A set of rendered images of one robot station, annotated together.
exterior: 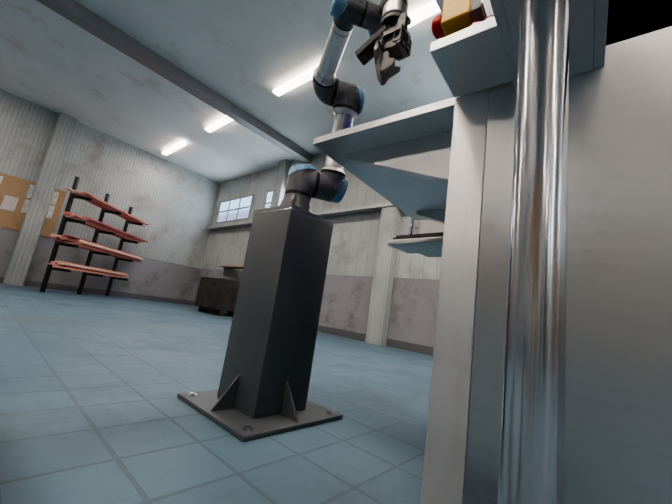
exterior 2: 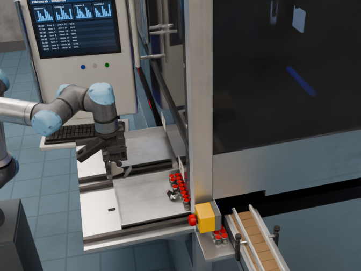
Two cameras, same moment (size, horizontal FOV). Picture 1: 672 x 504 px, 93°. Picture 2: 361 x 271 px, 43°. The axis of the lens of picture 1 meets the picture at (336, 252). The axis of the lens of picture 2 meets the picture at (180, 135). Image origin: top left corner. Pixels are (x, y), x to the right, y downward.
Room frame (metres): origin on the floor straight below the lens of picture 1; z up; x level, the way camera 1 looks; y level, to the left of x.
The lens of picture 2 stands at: (-0.14, 0.73, 2.11)
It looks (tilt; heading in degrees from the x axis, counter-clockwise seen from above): 35 degrees down; 309
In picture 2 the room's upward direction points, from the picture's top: 3 degrees counter-clockwise
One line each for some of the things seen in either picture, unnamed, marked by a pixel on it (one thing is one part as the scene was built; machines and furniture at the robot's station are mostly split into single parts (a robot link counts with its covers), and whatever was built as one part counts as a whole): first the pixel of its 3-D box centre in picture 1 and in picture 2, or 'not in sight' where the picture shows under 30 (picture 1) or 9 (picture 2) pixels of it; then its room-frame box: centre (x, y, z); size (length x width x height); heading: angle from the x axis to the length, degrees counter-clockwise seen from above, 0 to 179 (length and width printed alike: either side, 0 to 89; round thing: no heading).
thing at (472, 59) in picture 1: (483, 58); (219, 243); (0.48, -0.20, 0.87); 0.14 x 0.13 x 0.02; 51
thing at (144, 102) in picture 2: not in sight; (149, 116); (1.39, -0.85, 0.73); 1.98 x 0.01 x 0.25; 141
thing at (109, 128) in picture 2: (394, 17); (106, 122); (0.83, -0.07, 1.32); 0.08 x 0.08 x 0.05
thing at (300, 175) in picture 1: (302, 180); not in sight; (1.35, 0.20, 0.96); 0.13 x 0.12 x 0.14; 105
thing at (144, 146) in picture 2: not in sight; (145, 147); (1.05, -0.46, 0.90); 0.34 x 0.26 x 0.04; 51
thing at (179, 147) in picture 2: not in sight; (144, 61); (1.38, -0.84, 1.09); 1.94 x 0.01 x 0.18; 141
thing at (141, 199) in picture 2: not in sight; (160, 196); (0.78, -0.24, 0.90); 0.34 x 0.26 x 0.04; 52
